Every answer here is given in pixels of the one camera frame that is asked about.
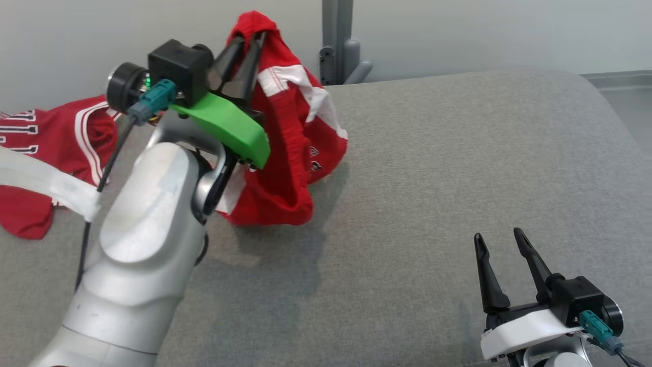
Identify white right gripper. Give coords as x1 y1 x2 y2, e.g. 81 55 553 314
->
473 227 582 361

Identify grey metal post with bracket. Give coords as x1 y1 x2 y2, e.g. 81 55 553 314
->
319 0 373 86

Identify red shorts with white waistband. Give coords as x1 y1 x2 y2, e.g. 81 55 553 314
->
216 10 349 227

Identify grey fabric sofa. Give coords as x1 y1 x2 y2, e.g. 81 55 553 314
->
0 69 652 367

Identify black cable with teal plug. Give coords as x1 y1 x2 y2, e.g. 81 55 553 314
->
578 309 647 367
75 78 178 294

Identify white tape flag on cable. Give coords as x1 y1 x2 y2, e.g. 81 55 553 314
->
0 147 102 223

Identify red basketball jersey white trim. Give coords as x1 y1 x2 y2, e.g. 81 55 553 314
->
0 94 125 240

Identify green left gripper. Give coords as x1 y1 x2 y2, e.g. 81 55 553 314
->
170 31 271 170

